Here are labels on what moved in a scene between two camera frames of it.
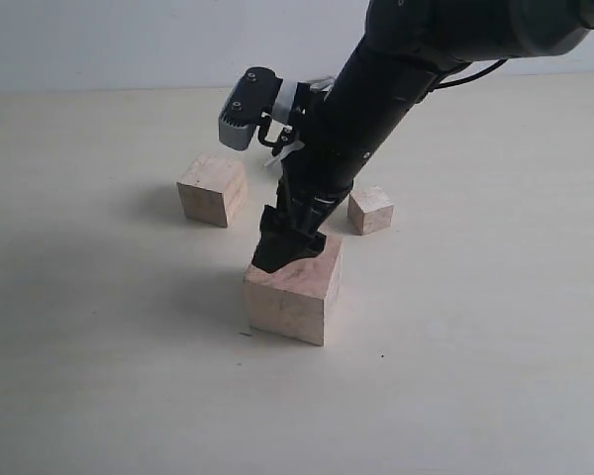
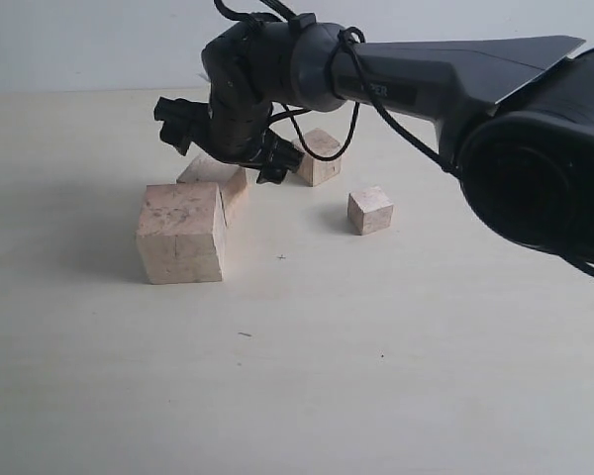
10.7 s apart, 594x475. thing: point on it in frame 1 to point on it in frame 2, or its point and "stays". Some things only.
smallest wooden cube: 369,210 stays
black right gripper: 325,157 to 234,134
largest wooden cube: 291,300 to 180,233
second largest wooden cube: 213,190 stays
